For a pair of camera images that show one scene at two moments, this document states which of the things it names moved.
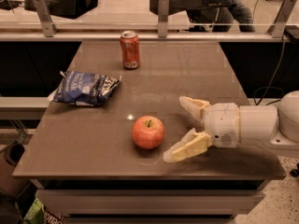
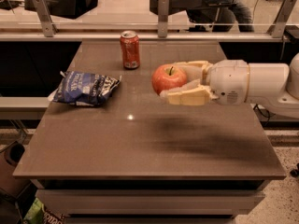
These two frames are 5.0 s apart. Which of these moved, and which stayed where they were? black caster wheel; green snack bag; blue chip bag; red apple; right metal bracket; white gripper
Moved: red apple; white gripper
Stayed: right metal bracket; black caster wheel; green snack bag; blue chip bag
